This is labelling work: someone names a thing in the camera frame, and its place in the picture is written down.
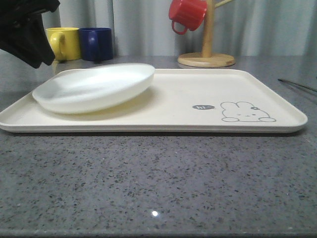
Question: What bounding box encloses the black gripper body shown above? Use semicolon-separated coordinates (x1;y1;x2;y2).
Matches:
0;0;60;54

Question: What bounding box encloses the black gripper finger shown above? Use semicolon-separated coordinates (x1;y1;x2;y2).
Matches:
37;35;55;65
16;49;46;68

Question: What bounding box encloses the white round plate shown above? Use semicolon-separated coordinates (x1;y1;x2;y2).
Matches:
32;63;155;114

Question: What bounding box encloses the yellow mug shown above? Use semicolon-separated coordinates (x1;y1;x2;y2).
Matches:
46;27;81;61

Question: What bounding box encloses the dark blue mug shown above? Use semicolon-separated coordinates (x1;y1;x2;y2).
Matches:
78;27;113;61

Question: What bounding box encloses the grey curtain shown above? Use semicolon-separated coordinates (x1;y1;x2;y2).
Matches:
42;0;317;56

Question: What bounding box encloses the cream rabbit print tray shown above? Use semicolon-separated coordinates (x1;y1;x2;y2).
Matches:
0;69;308;133

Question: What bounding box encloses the red mug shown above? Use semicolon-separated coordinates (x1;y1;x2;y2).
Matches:
168;0;207;35

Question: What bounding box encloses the wooden mug tree stand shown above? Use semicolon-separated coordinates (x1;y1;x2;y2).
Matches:
178;0;235;68

